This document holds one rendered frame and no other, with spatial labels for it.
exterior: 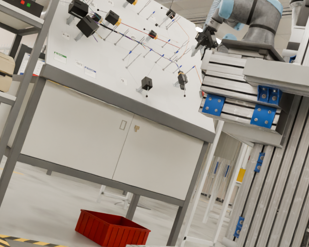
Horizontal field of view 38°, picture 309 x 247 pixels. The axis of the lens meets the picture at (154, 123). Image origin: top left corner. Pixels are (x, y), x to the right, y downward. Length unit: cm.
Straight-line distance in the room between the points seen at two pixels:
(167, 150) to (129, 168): 27
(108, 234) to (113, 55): 106
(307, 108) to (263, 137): 22
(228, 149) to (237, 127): 185
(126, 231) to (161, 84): 94
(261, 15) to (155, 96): 96
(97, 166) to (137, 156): 26
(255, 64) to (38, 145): 120
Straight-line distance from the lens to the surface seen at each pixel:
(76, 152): 246
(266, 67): 174
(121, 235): 287
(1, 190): 238
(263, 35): 195
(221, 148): 389
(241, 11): 199
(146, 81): 254
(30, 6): 234
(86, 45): 258
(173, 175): 280
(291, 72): 170
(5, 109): 273
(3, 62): 233
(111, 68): 258
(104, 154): 253
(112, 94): 247
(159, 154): 271
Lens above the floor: 59
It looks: 4 degrees up
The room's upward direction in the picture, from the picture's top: 19 degrees clockwise
